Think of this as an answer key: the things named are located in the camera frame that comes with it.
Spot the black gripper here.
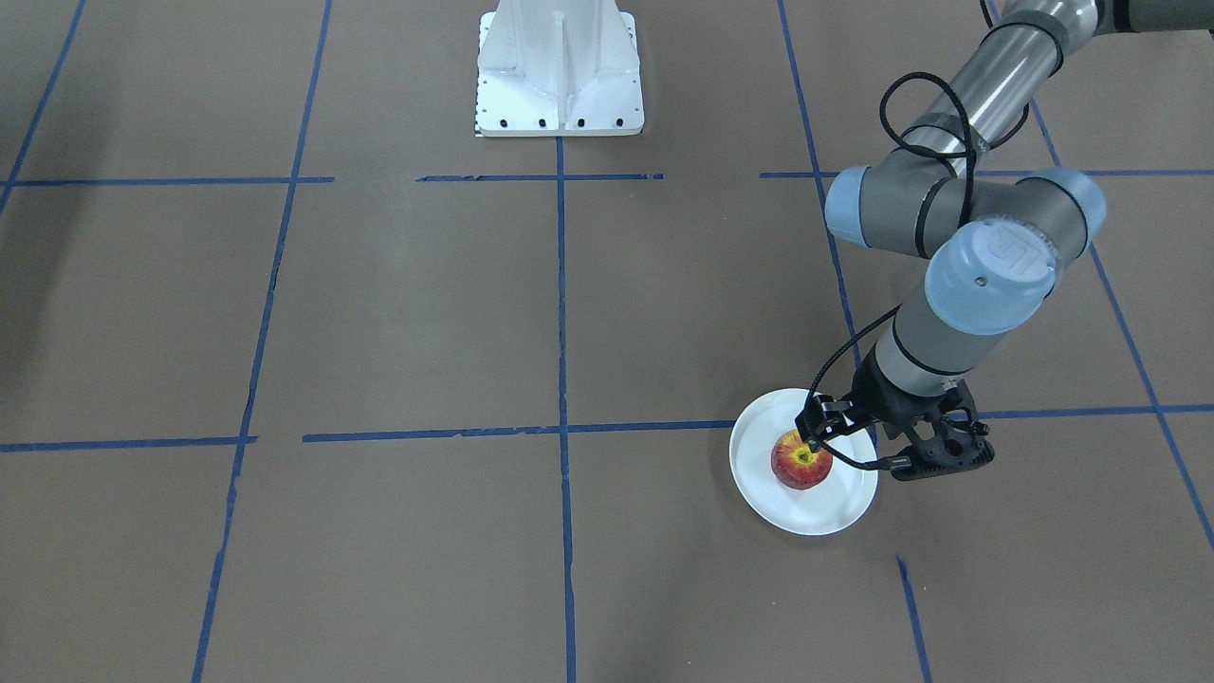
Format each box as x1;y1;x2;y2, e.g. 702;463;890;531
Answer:
795;366;974;449

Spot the red yellow apple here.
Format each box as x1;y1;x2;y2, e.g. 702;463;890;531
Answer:
770;431;836;491

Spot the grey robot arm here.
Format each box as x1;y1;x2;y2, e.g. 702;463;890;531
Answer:
798;1;1212;457

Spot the white round plate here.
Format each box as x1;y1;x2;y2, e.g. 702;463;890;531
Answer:
728;388;879;536

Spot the brown paper table cover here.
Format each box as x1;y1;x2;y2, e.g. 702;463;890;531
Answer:
2;1;1212;682

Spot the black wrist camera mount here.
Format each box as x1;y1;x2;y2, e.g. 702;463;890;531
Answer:
892;408;995;483

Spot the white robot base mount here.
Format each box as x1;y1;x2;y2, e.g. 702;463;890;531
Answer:
473;1;646;138

